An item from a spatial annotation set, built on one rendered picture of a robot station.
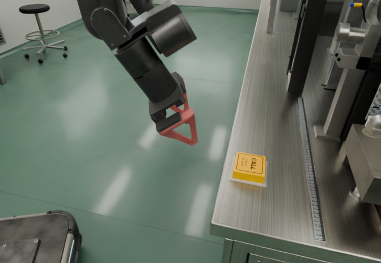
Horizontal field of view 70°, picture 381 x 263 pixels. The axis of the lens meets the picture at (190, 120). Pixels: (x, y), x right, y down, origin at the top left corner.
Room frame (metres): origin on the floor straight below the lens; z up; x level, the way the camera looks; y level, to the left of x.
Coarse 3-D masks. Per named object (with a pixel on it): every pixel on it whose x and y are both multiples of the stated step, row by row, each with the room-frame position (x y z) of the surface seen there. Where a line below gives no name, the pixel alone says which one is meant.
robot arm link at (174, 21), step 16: (96, 16) 0.38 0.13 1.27; (112, 16) 0.38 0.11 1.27; (144, 16) 0.43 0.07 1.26; (160, 16) 0.41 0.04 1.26; (176, 16) 0.42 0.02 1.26; (112, 32) 0.38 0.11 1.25; (128, 32) 0.39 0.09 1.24; (160, 32) 0.41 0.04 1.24; (176, 32) 0.41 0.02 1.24; (192, 32) 0.41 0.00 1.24; (112, 48) 0.38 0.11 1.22; (160, 48) 0.40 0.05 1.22; (176, 48) 0.41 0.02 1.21
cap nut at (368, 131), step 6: (378, 114) 0.44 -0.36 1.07; (372, 120) 0.43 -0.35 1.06; (378, 120) 0.43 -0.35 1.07; (366, 126) 0.44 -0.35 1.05; (372, 126) 0.43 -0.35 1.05; (378, 126) 0.42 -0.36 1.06; (366, 132) 0.43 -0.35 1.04; (372, 132) 0.42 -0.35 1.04; (378, 132) 0.42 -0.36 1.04; (372, 138) 0.42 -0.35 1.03; (378, 138) 0.42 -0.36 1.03
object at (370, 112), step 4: (380, 84) 0.50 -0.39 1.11; (380, 88) 0.50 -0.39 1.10; (376, 92) 0.50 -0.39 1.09; (380, 92) 0.50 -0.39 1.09; (376, 96) 0.50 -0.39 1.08; (380, 96) 0.49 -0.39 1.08; (376, 100) 0.50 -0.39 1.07; (380, 100) 0.49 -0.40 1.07; (372, 104) 0.50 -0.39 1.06; (376, 104) 0.49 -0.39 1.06; (380, 104) 0.49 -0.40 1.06; (372, 108) 0.50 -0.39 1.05; (376, 108) 0.49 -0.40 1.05; (380, 108) 0.49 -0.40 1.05; (368, 112) 0.50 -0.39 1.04; (372, 112) 0.50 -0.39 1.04; (376, 112) 0.49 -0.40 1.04; (380, 112) 0.49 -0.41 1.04; (368, 116) 0.50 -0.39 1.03
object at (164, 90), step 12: (156, 72) 0.41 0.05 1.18; (168, 72) 0.43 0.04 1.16; (144, 84) 0.40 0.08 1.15; (156, 84) 0.40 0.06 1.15; (168, 84) 0.41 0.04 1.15; (180, 84) 0.43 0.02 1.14; (156, 96) 0.40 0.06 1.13; (168, 96) 0.41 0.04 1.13; (180, 96) 0.39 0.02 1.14; (156, 108) 0.39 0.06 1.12
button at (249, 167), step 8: (240, 152) 0.50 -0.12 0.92; (240, 160) 0.47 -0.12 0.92; (248, 160) 0.47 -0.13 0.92; (256, 160) 0.47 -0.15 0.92; (264, 160) 0.47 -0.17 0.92; (240, 168) 0.44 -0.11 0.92; (248, 168) 0.44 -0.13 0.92; (256, 168) 0.44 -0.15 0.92; (264, 168) 0.44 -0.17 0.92; (232, 176) 0.44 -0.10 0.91; (240, 176) 0.43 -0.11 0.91; (248, 176) 0.43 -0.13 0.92; (256, 176) 0.42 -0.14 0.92; (264, 176) 0.42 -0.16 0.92
